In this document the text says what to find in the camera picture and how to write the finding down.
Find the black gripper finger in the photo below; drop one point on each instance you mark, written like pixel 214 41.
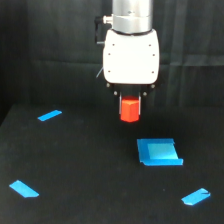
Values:
pixel 120 102
pixel 141 102

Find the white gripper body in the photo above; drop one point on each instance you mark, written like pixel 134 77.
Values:
pixel 131 62

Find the red hexagonal block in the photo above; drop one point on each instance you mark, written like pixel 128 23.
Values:
pixel 130 109

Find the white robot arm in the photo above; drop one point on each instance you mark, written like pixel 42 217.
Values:
pixel 129 17

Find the blue tape square marker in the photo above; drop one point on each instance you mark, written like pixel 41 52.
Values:
pixel 158 152

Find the blue tape strip far left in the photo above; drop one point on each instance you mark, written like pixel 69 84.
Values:
pixel 49 115

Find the blue tape strip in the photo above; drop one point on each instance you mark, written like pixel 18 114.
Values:
pixel 49 115
pixel 196 197
pixel 24 190

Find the black backdrop curtain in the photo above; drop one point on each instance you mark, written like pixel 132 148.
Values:
pixel 48 54

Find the blue tape strip near right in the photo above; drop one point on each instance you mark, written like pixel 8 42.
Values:
pixel 196 197

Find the blue tape strip near left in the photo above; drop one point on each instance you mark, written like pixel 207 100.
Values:
pixel 24 190

